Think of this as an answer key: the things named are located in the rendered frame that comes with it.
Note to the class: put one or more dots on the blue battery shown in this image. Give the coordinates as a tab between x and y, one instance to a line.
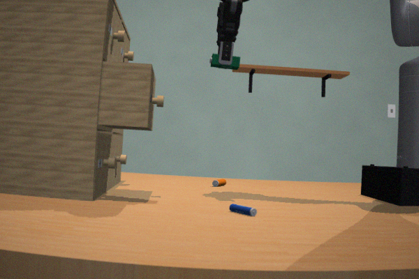
243	210

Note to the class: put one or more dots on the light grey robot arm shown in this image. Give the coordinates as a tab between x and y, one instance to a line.
405	32

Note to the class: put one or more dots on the green battery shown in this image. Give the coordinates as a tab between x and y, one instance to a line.
214	61

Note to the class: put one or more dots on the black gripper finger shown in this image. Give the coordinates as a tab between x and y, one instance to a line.
218	30
229	31

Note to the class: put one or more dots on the wooden chest of drawers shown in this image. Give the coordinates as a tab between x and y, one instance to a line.
51	59

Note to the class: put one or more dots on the orange battery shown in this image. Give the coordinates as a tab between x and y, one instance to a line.
220	182

